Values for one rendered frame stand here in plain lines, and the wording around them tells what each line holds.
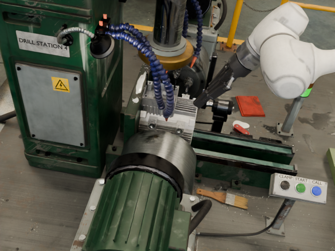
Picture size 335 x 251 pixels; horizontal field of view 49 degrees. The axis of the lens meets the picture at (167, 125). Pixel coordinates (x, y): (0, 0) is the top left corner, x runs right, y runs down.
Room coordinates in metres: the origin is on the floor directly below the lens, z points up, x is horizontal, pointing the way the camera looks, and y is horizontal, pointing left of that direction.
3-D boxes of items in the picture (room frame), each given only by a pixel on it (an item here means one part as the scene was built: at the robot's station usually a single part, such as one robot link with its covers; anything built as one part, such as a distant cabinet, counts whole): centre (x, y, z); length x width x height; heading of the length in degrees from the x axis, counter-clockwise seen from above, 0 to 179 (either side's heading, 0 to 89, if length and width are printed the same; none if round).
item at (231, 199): (0.86, -0.25, 0.80); 0.21 x 0.05 x 0.01; 82
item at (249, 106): (1.45, -0.40, 0.80); 0.15 x 0.12 x 0.01; 10
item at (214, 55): (1.16, -0.14, 1.12); 0.04 x 0.03 x 0.26; 87
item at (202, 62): (1.37, -0.02, 1.04); 0.41 x 0.25 x 0.25; 177
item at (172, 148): (0.68, 0.02, 1.04); 0.37 x 0.25 x 0.25; 177
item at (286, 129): (1.30, -0.56, 1.01); 0.08 x 0.08 x 0.42; 87
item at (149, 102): (1.04, 0.04, 1.11); 0.12 x 0.11 x 0.07; 87
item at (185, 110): (1.04, 0.00, 1.02); 0.20 x 0.19 x 0.19; 87
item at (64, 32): (0.81, 0.24, 1.46); 0.18 x 0.11 x 0.13; 87
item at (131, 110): (1.04, 0.16, 0.97); 0.30 x 0.11 x 0.34; 177
